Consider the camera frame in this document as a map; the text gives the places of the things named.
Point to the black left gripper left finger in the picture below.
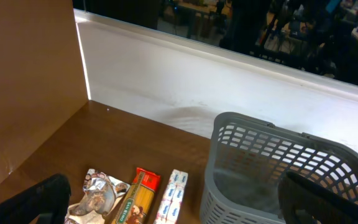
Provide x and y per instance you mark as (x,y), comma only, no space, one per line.
(46,202)

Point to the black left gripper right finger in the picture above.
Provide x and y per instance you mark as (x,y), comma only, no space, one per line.
(303,201)

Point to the grey plastic shopping basket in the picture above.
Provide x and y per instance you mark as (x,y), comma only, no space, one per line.
(248,157)

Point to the brown white cookie bag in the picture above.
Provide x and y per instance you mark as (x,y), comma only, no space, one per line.
(102,193)

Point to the San Remo spaghetti packet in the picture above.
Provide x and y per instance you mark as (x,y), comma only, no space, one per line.
(137,202)

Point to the white Kleenex tissue multipack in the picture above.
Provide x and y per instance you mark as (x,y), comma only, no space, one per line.
(169,208)

